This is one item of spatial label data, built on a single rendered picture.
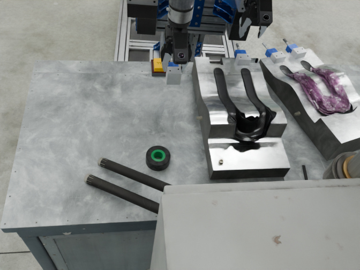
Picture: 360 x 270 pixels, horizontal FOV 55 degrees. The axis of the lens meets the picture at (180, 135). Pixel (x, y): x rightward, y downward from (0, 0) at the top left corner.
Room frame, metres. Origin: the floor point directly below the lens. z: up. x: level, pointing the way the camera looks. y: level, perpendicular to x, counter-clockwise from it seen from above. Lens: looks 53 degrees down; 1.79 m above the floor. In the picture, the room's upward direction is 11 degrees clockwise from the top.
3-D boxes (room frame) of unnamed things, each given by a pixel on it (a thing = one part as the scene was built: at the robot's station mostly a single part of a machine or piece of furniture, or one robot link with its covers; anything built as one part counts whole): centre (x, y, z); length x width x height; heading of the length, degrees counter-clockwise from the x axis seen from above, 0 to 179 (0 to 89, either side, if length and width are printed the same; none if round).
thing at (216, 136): (0.87, -0.19, 0.87); 0.50 x 0.26 x 0.14; 14
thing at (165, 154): (0.63, 0.06, 0.82); 0.08 x 0.08 x 0.04
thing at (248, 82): (0.89, -0.19, 0.92); 0.35 x 0.16 x 0.09; 14
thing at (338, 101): (1.04, -0.51, 0.90); 0.26 x 0.18 x 0.08; 32
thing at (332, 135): (1.04, -0.51, 0.86); 0.50 x 0.26 x 0.11; 32
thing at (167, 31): (0.94, 0.07, 1.09); 0.09 x 0.08 x 0.12; 14
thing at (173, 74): (0.96, 0.07, 0.93); 0.13 x 0.05 x 0.05; 14
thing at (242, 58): (1.15, -0.18, 0.89); 0.13 x 0.05 x 0.05; 14
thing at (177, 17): (0.93, 0.07, 1.17); 0.08 x 0.08 x 0.05
